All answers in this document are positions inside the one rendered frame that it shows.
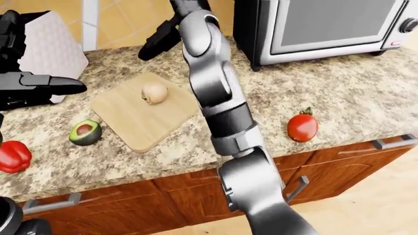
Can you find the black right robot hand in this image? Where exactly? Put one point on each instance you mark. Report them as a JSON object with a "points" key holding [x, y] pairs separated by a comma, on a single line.
{"points": [[160, 39]]}

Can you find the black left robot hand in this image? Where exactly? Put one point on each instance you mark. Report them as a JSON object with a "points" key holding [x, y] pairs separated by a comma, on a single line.
{"points": [[19, 84]]}

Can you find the pale onion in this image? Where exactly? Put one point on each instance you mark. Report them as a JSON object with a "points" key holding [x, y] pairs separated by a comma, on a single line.
{"points": [[156, 92]]}

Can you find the red bell pepper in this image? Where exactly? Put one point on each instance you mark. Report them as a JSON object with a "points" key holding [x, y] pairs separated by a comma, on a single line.
{"points": [[13, 156]]}

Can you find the wooden cutting board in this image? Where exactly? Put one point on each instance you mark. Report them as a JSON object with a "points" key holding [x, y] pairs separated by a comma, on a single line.
{"points": [[130, 115]]}

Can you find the halved green avocado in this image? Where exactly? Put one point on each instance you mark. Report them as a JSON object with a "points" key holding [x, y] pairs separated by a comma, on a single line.
{"points": [[85, 133]]}

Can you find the red tomato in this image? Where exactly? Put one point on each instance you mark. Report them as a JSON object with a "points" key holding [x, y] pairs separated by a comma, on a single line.
{"points": [[303, 127]]}

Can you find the white textured block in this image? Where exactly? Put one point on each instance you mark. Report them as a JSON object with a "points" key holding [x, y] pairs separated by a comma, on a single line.
{"points": [[55, 46]]}

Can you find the brown wooden cabinet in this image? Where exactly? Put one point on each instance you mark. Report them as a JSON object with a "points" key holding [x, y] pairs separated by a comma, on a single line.
{"points": [[183, 198]]}

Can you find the silver toaster oven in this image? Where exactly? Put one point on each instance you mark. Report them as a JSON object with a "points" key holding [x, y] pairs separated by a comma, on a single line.
{"points": [[326, 27]]}

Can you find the black toaster oven knob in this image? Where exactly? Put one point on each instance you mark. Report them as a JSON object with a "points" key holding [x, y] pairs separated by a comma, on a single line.
{"points": [[409, 25]]}

